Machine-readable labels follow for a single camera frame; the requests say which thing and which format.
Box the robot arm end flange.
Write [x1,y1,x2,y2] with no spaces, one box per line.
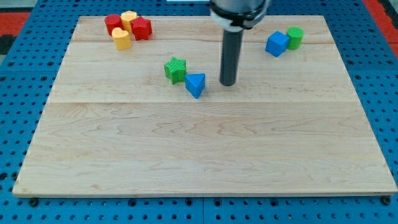
[210,0,272,32]

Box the blue triangle block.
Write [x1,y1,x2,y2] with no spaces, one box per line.
[185,73,206,99]

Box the green star block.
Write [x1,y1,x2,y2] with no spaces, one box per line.
[164,57,187,85]

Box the red star block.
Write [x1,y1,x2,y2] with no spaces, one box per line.
[130,16,152,40]

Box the blue cube block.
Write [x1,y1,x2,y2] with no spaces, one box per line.
[265,31,290,57]

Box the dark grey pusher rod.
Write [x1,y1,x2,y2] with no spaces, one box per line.
[220,30,243,86]

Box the wooden board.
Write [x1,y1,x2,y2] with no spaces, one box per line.
[12,16,397,198]

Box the yellow heart block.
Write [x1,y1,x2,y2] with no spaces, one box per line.
[111,27,132,50]

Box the green cylinder block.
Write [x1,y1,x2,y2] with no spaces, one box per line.
[286,27,304,50]

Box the red cylinder block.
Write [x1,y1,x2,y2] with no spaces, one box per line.
[104,14,124,36]

